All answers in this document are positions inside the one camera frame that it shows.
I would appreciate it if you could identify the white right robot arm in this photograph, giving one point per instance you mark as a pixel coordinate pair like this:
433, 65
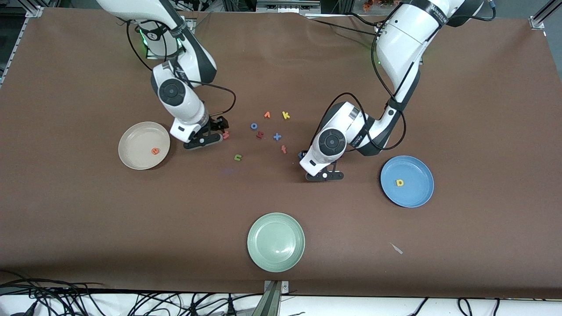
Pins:
180, 105

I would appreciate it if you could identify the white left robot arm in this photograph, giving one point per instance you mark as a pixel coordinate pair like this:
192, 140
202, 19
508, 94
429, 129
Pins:
399, 48

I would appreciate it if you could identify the beige brown plate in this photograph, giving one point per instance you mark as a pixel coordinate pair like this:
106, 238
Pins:
138, 142

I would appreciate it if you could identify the blue plastic plate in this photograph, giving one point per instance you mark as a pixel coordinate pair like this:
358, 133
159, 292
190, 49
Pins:
407, 181

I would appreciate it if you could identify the pale green plate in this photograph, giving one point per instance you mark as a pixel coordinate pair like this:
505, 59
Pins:
275, 242

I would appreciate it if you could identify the small white tape scrap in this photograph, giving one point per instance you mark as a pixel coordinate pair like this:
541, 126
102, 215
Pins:
396, 248

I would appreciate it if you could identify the brown table cover sheet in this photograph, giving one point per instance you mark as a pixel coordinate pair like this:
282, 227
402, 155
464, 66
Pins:
88, 219

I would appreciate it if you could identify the small orange plastic item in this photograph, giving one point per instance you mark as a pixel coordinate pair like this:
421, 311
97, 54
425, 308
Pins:
373, 4

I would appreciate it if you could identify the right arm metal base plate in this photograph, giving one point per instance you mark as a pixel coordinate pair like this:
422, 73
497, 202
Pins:
153, 56

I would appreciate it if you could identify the grey metal frame box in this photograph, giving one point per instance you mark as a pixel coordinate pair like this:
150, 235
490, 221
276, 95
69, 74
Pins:
285, 6

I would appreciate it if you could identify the metal table clamp bracket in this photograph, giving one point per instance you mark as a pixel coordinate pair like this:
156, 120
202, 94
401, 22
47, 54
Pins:
275, 298

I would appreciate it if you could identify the silver table corner bracket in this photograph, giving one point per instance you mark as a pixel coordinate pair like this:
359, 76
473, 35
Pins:
536, 22
34, 12

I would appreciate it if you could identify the aluminium table edge rail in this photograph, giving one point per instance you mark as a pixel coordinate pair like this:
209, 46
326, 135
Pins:
13, 48

